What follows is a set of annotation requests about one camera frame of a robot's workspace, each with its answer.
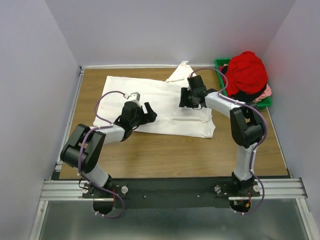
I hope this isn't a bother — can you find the white t shirt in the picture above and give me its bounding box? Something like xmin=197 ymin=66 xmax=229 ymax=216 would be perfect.
xmin=93 ymin=61 xmax=216 ymax=139

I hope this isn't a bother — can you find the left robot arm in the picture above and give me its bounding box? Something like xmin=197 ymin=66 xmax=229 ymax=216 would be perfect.
xmin=60 ymin=101 xmax=158 ymax=198

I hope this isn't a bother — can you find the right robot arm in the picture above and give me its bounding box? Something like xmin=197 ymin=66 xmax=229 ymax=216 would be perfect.
xmin=179 ymin=75 xmax=268 ymax=196

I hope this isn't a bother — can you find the red t shirt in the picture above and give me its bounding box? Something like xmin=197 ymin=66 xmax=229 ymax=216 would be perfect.
xmin=225 ymin=51 xmax=268 ymax=96

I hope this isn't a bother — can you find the green plastic bin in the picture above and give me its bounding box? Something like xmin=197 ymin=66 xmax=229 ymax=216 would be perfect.
xmin=214 ymin=57 xmax=272 ymax=110

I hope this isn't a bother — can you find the pink t shirt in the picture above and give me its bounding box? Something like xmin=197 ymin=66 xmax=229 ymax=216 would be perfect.
xmin=231 ymin=84 xmax=272 ymax=103

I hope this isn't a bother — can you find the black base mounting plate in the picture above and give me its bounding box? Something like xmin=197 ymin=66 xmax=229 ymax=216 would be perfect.
xmin=82 ymin=177 xmax=261 ymax=214

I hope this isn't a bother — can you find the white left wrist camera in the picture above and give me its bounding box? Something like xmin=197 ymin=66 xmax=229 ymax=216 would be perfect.
xmin=123 ymin=92 xmax=141 ymax=106

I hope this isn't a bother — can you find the aluminium frame rail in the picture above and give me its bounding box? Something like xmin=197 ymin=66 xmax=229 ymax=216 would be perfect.
xmin=40 ymin=178 xmax=308 ymax=201

